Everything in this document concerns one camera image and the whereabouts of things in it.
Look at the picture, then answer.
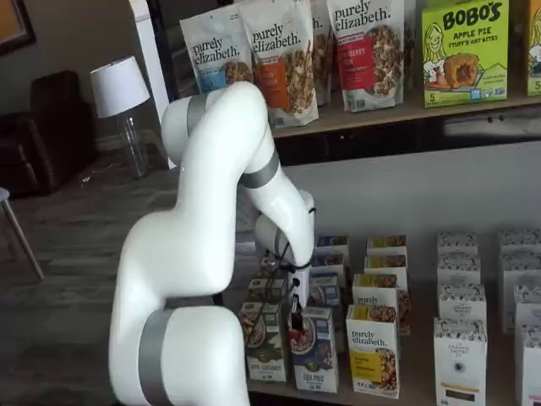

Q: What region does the red label granola pouch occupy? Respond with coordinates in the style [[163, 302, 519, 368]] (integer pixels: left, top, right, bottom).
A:
[[326, 0, 406, 113]]

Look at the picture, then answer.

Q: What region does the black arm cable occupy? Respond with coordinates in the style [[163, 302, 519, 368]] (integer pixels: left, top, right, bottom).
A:
[[260, 205, 318, 335]]

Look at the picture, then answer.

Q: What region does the blue label granola pouch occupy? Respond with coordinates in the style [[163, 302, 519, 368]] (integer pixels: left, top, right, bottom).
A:
[[179, 4, 255, 97]]

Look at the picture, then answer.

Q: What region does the dark brown armchair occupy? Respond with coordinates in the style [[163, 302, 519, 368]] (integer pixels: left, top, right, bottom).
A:
[[0, 70, 101, 200]]

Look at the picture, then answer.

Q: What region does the yellow white granola box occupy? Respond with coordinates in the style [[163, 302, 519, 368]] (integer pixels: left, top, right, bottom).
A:
[[352, 272, 412, 336], [365, 234, 408, 258], [345, 303, 402, 401], [363, 253, 410, 280]]

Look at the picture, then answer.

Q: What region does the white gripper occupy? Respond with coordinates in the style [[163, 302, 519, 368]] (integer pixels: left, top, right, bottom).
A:
[[288, 264, 313, 332]]

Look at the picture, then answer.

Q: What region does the blue white cereal box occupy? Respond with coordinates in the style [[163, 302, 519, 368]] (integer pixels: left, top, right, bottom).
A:
[[314, 234, 351, 257], [310, 252, 351, 278], [309, 272, 342, 354], [287, 306, 339, 392]]

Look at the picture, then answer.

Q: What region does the green Bobo's snack box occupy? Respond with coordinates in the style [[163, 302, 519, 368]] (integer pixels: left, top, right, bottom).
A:
[[421, 0, 511, 108]]

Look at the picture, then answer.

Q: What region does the yellow snack box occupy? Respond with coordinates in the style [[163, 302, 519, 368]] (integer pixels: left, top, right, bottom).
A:
[[527, 0, 541, 97]]

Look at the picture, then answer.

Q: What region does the white shade table lamp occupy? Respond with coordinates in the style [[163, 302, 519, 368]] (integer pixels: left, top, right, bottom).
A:
[[90, 56, 152, 178]]

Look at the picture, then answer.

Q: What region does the green white cereal box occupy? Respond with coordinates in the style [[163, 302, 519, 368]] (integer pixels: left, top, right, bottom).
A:
[[259, 255, 288, 280], [247, 277, 289, 306], [238, 301, 289, 382]]

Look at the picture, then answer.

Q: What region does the orange label granola pouch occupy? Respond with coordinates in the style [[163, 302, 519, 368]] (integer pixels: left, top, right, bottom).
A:
[[239, 0, 319, 129], [310, 0, 337, 107]]

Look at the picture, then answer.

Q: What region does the dark framed wall picture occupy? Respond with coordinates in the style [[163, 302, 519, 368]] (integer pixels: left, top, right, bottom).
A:
[[0, 0, 37, 56]]

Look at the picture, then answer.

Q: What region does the white organic pantry box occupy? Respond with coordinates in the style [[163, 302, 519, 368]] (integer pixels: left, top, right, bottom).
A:
[[436, 282, 488, 323], [433, 316, 489, 406], [436, 230, 480, 259], [512, 283, 541, 333], [518, 324, 541, 406], [436, 252, 482, 288], [496, 228, 541, 255], [498, 249, 541, 335]]

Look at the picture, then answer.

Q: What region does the grey stool wooden leg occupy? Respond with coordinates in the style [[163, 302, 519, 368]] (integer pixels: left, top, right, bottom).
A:
[[0, 188, 45, 283]]

